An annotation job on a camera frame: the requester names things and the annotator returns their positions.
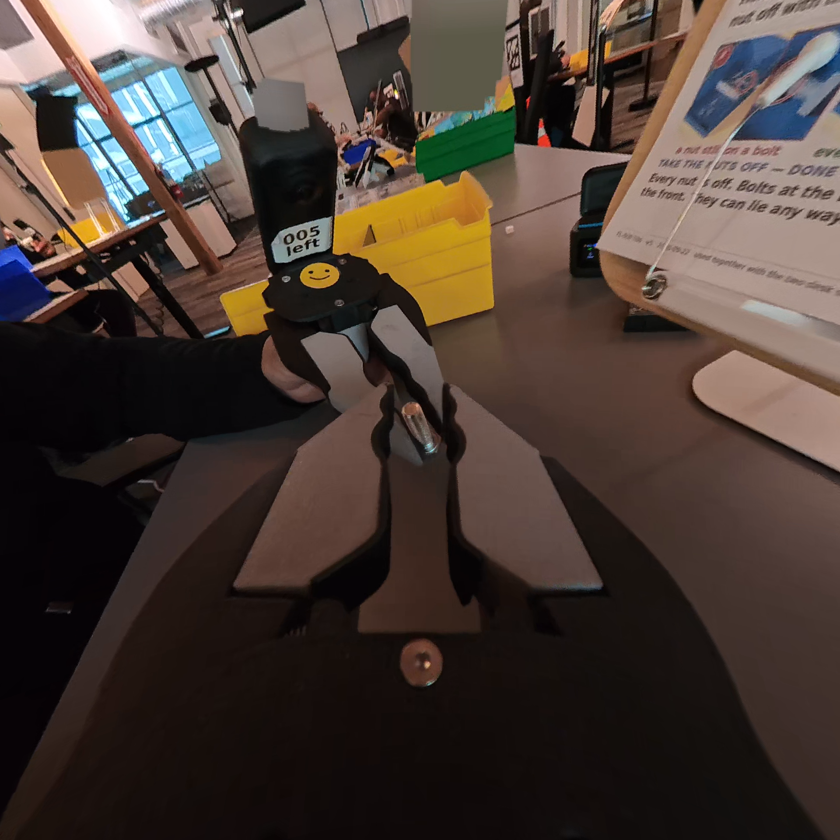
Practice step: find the green plastic bin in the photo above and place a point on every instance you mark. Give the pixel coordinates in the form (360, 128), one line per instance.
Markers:
(459, 148)

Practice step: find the person's left hand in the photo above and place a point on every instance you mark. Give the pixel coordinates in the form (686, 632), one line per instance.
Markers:
(282, 377)

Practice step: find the printed instruction sheet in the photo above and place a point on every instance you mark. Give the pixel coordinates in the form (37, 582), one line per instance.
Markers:
(754, 216)

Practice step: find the orange traffic cone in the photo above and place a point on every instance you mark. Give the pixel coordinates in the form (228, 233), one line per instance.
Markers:
(543, 134)

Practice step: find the blue plastic bin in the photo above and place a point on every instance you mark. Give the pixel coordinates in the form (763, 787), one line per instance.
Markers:
(19, 282)

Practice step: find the black studio light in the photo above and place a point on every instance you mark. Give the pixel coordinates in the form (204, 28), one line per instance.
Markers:
(56, 121)

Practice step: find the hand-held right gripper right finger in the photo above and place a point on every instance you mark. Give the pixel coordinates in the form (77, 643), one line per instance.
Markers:
(525, 518)

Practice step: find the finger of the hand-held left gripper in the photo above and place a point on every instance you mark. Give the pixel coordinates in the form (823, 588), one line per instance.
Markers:
(334, 367)
(410, 361)

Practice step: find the wooden table black legs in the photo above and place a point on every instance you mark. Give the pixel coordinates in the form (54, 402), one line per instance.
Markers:
(111, 244)

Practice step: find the wooden document stand white base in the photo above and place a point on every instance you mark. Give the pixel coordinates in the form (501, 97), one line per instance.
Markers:
(774, 407)

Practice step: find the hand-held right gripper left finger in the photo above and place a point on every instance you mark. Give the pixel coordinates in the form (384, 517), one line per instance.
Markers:
(308, 518)

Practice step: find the black white marker sign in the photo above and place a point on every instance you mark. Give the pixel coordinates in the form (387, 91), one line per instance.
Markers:
(513, 56)

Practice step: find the black monitor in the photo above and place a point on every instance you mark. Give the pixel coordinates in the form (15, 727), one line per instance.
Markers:
(269, 13)

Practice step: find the person's left forearm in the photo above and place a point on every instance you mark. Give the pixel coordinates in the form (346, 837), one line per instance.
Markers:
(131, 380)

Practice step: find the slanted wooden post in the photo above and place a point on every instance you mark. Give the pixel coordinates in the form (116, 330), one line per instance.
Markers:
(117, 124)

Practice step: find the yellow plastic storage bin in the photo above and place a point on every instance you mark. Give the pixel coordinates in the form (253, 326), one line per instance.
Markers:
(426, 262)

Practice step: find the white cabinet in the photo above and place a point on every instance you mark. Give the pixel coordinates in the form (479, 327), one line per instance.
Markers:
(197, 229)

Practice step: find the silver steel bolt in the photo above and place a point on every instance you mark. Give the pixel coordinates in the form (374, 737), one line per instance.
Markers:
(417, 423)

